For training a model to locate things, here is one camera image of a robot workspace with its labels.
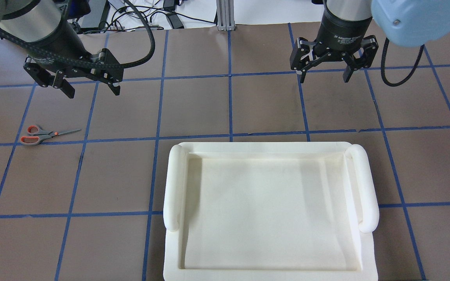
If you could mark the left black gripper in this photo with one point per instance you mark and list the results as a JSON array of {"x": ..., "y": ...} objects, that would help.
[{"x": 54, "y": 47}]

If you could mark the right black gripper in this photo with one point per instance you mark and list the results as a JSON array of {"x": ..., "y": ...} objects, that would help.
[{"x": 340, "y": 33}]

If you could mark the orange grey scissors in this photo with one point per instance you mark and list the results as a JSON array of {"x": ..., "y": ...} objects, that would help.
[{"x": 35, "y": 135}]

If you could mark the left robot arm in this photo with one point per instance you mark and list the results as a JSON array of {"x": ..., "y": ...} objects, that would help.
[{"x": 41, "y": 24}]

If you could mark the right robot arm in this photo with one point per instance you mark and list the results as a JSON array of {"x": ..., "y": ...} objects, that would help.
[{"x": 406, "y": 23}]

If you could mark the white plastic tray top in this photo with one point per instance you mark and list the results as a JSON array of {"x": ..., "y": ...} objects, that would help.
[{"x": 269, "y": 211}]

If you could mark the aluminium frame post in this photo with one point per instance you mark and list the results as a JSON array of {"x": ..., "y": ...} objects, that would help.
[{"x": 225, "y": 15}]

